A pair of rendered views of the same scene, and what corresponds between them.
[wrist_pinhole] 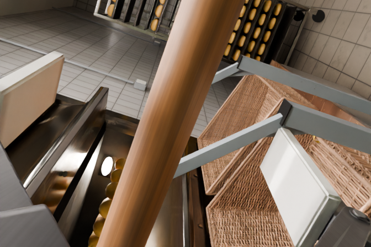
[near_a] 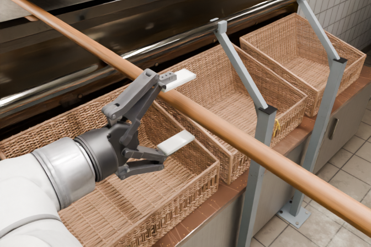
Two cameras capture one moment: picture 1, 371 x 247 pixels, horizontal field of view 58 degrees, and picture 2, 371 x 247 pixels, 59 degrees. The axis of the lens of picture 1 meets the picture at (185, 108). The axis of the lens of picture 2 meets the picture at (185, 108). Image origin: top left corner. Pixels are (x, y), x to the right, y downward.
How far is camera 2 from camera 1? 0.46 m
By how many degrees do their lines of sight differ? 38
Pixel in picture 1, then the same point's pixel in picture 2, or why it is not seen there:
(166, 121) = (183, 110)
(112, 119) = not seen: outside the picture
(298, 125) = (259, 118)
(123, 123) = not seen: outside the picture
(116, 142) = not seen: outside the picture
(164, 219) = (212, 15)
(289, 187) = (173, 142)
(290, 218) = (164, 143)
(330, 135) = (257, 134)
